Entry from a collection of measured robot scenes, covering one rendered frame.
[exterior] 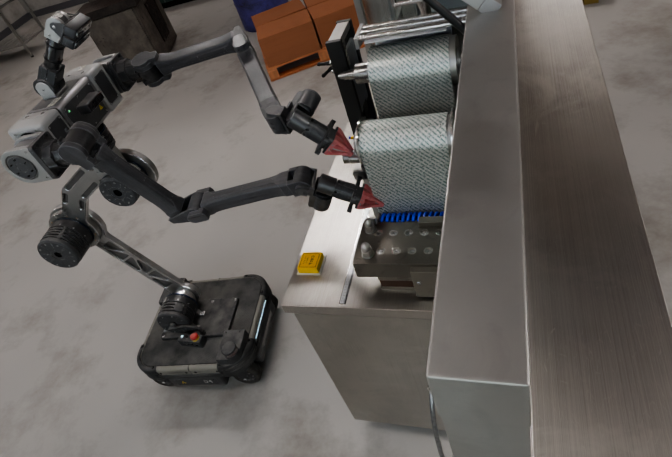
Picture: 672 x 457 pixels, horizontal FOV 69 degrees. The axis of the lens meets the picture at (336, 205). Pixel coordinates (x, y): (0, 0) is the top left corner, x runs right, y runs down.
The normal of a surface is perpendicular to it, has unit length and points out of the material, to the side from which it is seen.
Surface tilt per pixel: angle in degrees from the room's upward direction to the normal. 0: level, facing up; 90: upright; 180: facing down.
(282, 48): 90
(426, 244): 0
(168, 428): 0
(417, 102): 92
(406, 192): 90
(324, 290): 0
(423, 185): 90
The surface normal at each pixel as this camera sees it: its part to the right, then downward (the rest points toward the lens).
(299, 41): 0.18, 0.62
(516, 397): -0.23, 0.70
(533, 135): -0.27, -0.72
